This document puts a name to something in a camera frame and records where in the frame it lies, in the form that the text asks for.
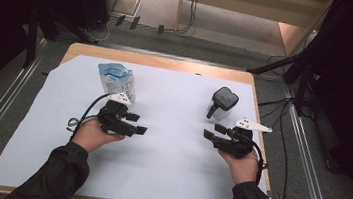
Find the wooden shelf unit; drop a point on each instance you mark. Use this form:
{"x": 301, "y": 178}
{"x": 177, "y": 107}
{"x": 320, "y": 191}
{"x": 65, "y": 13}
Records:
{"x": 258, "y": 11}

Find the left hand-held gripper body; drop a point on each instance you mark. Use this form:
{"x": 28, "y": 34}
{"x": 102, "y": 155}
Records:
{"x": 113, "y": 119}

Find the person's left hand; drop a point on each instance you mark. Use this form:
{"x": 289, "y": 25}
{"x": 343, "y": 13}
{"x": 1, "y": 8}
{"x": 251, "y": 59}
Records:
{"x": 91, "y": 136}

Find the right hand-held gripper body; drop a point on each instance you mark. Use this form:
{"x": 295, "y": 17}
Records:
{"x": 238, "y": 145}

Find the white paper sheet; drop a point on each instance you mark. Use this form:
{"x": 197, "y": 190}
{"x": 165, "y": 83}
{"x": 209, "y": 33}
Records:
{"x": 163, "y": 165}

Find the person's right hand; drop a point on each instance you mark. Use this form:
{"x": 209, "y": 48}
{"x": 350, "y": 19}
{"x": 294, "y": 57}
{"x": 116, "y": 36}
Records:
{"x": 243, "y": 169}

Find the white and blue salt bag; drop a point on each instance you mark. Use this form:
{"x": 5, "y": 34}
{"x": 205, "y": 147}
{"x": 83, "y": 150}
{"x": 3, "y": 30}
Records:
{"x": 116, "y": 79}

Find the small black block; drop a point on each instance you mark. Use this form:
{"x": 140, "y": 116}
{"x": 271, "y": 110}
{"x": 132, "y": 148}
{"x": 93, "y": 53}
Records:
{"x": 160, "y": 29}
{"x": 120, "y": 20}
{"x": 134, "y": 23}

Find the black stand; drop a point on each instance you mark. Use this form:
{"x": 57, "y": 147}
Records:
{"x": 31, "y": 39}
{"x": 301, "y": 87}

